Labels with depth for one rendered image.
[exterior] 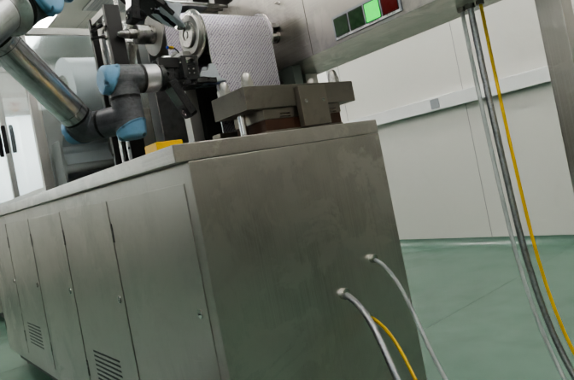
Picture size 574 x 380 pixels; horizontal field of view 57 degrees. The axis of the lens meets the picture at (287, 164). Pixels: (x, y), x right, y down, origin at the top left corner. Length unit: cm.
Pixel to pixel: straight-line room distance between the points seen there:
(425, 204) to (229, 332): 333
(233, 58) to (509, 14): 263
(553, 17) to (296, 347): 99
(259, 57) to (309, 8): 22
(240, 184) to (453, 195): 313
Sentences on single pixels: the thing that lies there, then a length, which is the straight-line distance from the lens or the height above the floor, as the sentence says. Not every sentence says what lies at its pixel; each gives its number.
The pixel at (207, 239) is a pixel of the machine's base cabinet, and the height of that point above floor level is 69.
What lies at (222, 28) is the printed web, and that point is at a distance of 162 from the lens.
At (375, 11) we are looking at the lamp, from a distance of 150.
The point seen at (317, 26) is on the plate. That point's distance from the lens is 167.
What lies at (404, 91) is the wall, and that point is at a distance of 438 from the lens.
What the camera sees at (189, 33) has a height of 125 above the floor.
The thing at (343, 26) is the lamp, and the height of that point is 118.
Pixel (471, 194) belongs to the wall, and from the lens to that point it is 414.
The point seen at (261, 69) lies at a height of 112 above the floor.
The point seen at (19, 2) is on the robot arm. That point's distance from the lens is 112.
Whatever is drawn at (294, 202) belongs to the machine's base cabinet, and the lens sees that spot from 131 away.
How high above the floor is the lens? 79
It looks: 1 degrees up
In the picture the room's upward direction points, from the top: 11 degrees counter-clockwise
